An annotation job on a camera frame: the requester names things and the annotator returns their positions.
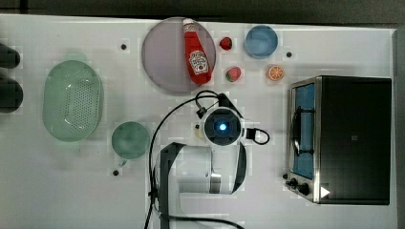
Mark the green mug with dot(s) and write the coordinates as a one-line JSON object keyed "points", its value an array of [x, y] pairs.
{"points": [[130, 140]]}

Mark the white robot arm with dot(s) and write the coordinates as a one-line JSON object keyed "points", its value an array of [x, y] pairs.
{"points": [[218, 167]]}

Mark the blue round bowl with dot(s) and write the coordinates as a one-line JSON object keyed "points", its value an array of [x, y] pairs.
{"points": [[261, 42]]}

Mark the toy orange half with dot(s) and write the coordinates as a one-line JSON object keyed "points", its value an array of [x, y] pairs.
{"points": [[275, 72]]}

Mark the green perforated colander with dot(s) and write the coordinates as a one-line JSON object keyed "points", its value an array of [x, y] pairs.
{"points": [[73, 100]]}

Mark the small black cup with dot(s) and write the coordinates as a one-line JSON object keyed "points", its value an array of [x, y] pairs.
{"points": [[9, 58]]}

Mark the red ketchup bottle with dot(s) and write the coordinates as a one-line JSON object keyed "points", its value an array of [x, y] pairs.
{"points": [[196, 60]]}

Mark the lilac round plate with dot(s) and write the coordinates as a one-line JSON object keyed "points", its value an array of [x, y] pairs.
{"points": [[163, 57]]}

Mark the red green toy strawberry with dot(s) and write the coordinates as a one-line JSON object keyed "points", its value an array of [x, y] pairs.
{"points": [[233, 74]]}

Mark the black silver toaster oven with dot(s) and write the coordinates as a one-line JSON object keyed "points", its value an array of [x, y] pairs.
{"points": [[340, 140]]}

